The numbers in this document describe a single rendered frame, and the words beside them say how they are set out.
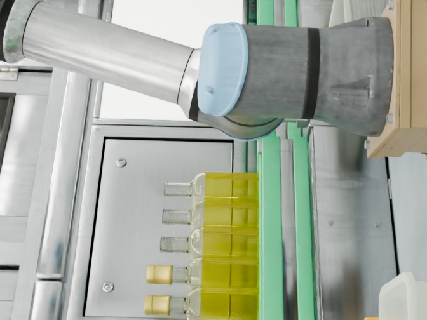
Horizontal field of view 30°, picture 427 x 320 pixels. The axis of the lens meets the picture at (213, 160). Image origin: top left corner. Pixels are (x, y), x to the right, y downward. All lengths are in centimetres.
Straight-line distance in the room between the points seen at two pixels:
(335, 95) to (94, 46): 36
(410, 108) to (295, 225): 44
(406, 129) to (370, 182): 43
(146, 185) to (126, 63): 57
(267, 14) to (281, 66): 76
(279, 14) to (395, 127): 82
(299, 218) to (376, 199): 13
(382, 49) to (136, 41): 36
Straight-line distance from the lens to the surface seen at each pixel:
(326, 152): 138
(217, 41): 98
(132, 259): 159
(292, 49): 97
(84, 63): 115
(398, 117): 94
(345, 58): 97
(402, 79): 95
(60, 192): 168
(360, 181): 136
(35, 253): 165
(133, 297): 156
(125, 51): 113
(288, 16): 171
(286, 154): 140
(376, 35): 98
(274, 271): 129
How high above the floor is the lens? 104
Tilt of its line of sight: 1 degrees up
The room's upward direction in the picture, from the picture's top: 88 degrees counter-clockwise
